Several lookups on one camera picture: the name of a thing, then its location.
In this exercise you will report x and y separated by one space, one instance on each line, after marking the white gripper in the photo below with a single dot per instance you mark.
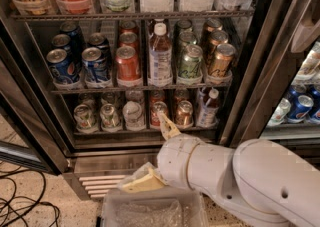
174 162

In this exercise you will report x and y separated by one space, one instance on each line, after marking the red coke can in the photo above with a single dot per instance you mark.
129 39
128 67
128 26

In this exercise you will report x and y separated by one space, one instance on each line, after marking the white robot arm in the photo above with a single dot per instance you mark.
260 182

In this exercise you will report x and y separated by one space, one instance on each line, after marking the bottom red can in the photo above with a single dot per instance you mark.
157 107

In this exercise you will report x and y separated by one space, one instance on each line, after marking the bottom gold can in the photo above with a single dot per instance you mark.
184 113

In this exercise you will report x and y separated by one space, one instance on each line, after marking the gold can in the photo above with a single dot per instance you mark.
221 58
215 38
211 25
184 113

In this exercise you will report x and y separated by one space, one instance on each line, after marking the steel fridge bottom grille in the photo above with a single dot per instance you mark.
92 176

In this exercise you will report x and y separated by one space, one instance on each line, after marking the bottom far left can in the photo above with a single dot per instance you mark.
85 119

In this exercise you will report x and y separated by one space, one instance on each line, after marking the front green can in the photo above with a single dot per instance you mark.
189 67

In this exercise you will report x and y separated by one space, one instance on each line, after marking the front gold can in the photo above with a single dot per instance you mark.
221 58

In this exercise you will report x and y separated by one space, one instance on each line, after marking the middle green can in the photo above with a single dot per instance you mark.
186 38

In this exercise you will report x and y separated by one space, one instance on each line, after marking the right fridge glass door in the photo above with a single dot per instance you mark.
279 36

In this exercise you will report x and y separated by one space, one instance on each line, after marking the rear green can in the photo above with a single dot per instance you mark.
183 25

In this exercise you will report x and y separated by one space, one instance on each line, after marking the left fridge door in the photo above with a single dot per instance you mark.
23 112

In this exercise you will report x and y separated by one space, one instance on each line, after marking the middle gold can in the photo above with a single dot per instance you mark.
215 38

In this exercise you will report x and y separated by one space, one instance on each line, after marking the front left pepsi can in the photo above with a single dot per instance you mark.
62 67

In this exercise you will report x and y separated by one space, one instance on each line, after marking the white can behind door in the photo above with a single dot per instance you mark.
280 112

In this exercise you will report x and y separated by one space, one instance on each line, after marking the rear gold can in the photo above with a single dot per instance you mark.
211 25

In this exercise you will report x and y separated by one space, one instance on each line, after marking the pepsi can behind door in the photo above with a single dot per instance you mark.
301 106

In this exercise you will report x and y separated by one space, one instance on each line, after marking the middle left pepsi can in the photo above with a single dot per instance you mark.
62 41

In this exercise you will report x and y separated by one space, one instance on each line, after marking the rear left pepsi can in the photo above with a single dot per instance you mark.
73 30

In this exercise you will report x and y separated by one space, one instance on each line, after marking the bottom water bottle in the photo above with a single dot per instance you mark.
134 116

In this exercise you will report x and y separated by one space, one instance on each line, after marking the clear plastic bin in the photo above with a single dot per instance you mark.
166 207

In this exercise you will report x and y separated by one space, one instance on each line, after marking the bottom tea bottle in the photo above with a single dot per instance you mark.
208 105

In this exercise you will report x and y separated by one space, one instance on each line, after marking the brown tea bottle white cap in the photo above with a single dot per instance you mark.
160 57

